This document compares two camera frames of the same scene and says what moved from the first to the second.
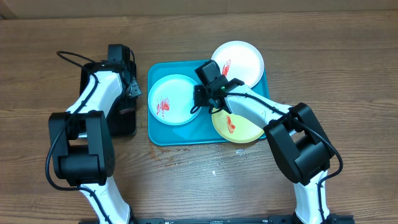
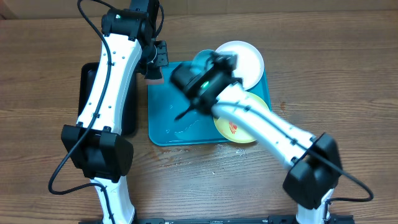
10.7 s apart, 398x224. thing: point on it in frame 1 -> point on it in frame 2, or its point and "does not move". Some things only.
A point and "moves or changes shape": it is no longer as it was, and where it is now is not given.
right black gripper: (204, 93) -> (240, 79)
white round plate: (240, 60) does not move
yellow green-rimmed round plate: (234, 128) does not move
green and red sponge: (126, 111) moves or changes shape
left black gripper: (137, 91) -> (162, 50)
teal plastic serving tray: (200, 130) does not move
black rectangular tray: (122, 119) does not move
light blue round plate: (171, 99) -> (200, 63)
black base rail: (277, 219) does not move
